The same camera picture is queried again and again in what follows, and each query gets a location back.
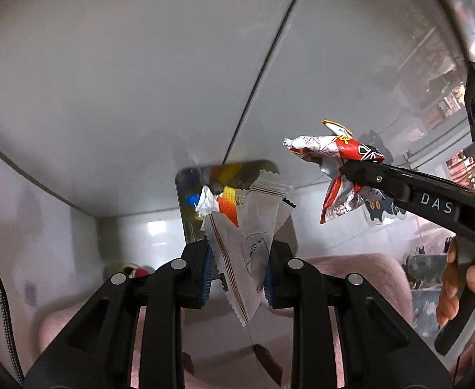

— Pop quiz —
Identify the red white snack wrapper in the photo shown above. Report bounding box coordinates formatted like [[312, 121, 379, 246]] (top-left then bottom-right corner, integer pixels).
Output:
[[283, 120, 385, 224]]

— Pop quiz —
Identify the white brown striped wrapper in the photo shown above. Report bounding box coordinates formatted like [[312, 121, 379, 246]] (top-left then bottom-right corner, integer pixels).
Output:
[[202, 171, 295, 327]]

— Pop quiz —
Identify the clear bottle blue cap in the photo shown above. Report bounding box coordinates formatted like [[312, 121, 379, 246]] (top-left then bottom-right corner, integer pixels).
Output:
[[186, 194, 201, 207]]

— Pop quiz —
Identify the white tissue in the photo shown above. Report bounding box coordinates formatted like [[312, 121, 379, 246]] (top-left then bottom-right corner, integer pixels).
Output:
[[195, 185, 220, 220]]

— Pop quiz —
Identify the orange foam fruit net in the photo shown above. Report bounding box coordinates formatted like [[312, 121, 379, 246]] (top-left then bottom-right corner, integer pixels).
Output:
[[217, 196, 238, 227]]

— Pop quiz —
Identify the yellow foam fruit net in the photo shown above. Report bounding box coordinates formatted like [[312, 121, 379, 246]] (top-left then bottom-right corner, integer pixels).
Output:
[[222, 186, 237, 205]]

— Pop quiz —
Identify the person's right hand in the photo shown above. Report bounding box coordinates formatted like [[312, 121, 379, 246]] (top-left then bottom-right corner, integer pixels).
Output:
[[436, 237, 475, 327]]

